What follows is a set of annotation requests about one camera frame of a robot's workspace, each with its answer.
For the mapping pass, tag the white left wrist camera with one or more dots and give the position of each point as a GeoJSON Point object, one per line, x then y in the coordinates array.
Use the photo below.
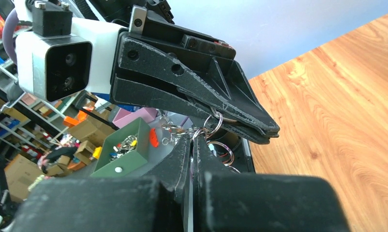
{"type": "Point", "coordinates": [52, 68]}

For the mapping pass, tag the green storage box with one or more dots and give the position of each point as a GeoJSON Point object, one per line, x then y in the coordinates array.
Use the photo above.
{"type": "Point", "coordinates": [124, 151]}

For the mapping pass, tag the keyring bunch with blue tag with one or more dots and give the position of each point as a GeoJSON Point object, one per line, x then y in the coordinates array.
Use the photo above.
{"type": "Point", "coordinates": [221, 148]}

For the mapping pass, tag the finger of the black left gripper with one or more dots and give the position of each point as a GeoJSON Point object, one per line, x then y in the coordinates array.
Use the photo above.
{"type": "Point", "coordinates": [228, 92]}
{"type": "Point", "coordinates": [133, 93]}

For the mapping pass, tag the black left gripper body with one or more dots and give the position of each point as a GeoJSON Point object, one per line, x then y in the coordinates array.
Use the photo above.
{"type": "Point", "coordinates": [194, 49]}

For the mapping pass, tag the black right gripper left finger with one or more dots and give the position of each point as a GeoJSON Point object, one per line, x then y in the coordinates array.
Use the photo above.
{"type": "Point", "coordinates": [154, 202]}

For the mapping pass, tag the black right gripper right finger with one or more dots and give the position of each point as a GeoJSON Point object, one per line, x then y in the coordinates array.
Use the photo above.
{"type": "Point", "coordinates": [225, 201]}

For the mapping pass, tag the pink box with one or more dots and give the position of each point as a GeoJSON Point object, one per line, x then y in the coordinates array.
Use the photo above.
{"type": "Point", "coordinates": [124, 117]}

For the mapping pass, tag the cardboard boxes pile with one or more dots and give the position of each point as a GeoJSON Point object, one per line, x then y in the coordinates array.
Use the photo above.
{"type": "Point", "coordinates": [21, 172]}

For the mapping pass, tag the red orange plastic piece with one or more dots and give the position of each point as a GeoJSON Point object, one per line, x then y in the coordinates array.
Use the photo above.
{"type": "Point", "coordinates": [153, 139]}

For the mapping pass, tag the metal storage shelf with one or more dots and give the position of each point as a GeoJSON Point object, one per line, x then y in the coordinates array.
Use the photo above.
{"type": "Point", "coordinates": [42, 113]}

